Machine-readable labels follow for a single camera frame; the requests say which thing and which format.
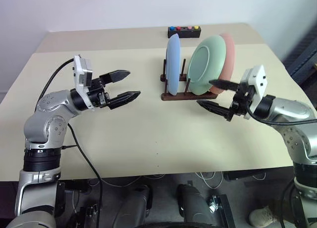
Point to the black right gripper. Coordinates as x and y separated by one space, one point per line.
241 101

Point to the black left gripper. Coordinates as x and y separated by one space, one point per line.
97 97

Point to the green plate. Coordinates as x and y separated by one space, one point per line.
205 62

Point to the pink plate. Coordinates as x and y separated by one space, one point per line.
230 54

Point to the blue plate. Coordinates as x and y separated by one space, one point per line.
173 64

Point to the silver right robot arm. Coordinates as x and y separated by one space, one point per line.
292 109

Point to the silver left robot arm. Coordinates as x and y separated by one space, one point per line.
52 104

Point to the dark wooden dish rack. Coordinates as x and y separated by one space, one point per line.
183 97

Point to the black button box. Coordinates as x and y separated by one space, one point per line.
188 34

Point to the black bar under table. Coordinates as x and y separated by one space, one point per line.
245 176

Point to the dark rounded shape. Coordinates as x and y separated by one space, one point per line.
137 203
190 203

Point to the black caster stand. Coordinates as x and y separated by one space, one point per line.
88 214
221 208

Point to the white shoe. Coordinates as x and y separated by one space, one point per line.
262 215

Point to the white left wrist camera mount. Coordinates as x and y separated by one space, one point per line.
83 69

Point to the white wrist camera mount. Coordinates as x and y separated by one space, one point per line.
83 69
258 79

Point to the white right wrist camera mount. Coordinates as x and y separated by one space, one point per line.
258 79

